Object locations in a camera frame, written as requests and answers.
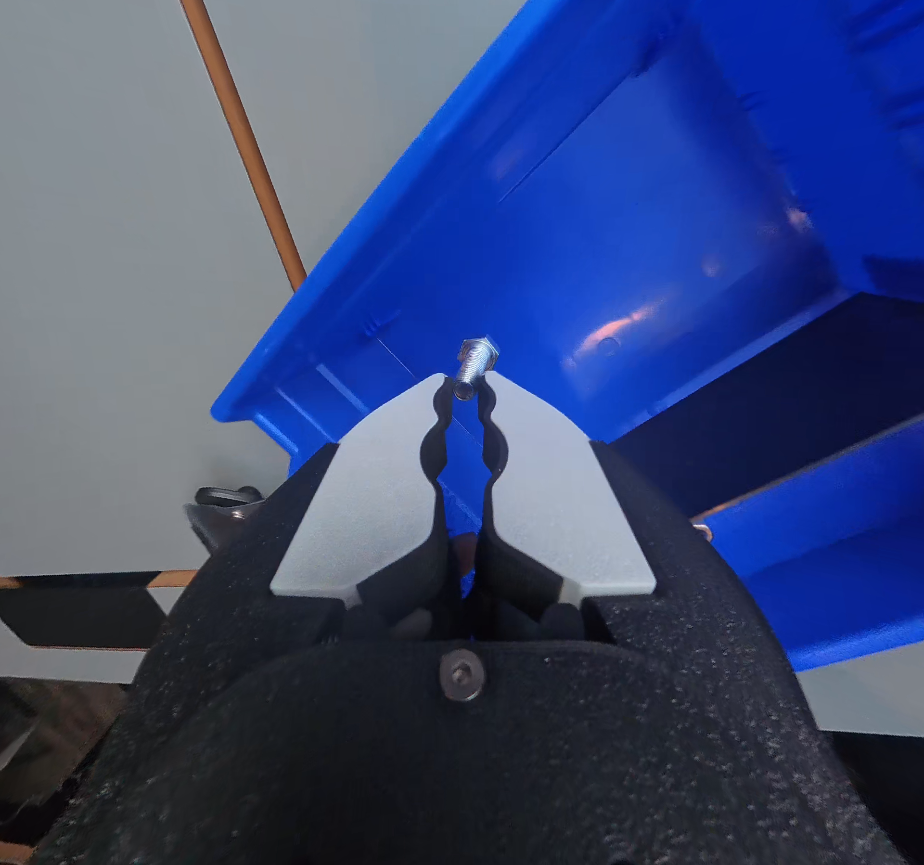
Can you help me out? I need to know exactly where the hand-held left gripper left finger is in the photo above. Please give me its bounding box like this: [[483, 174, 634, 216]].
[[269, 373, 450, 605]]

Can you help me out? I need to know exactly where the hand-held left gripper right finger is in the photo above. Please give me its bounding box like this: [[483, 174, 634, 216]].
[[478, 372, 658, 609]]

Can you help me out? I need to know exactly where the silver hex bolt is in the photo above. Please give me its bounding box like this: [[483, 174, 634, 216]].
[[453, 336, 501, 402]]

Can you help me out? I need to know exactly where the blue divided parts bin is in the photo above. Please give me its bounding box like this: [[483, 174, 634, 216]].
[[211, 0, 924, 672]]

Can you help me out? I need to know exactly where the dark bin divider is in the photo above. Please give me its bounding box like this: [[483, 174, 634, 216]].
[[612, 293, 924, 519]]

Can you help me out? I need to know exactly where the grey desk with wooden edge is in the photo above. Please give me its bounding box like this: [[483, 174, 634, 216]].
[[0, 0, 308, 653]]

